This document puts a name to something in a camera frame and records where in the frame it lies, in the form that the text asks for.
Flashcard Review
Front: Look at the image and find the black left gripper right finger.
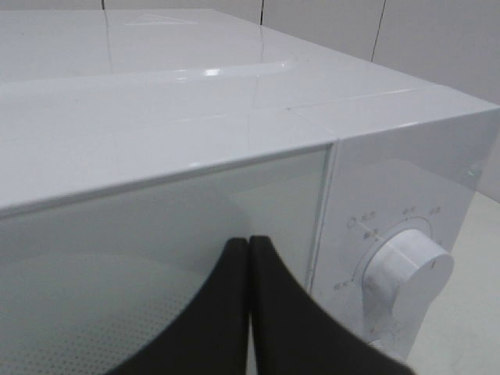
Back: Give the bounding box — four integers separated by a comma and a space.
249, 236, 412, 375

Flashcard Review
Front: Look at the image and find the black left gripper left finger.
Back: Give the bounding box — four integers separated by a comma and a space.
109, 238, 249, 374

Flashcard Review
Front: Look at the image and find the white microwave door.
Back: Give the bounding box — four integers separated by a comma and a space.
1, 83, 334, 374

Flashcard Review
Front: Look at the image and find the upper white power knob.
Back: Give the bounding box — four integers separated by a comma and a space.
362, 230, 455, 337

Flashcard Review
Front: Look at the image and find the white microwave oven body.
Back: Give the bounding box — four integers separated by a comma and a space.
1, 9, 499, 358

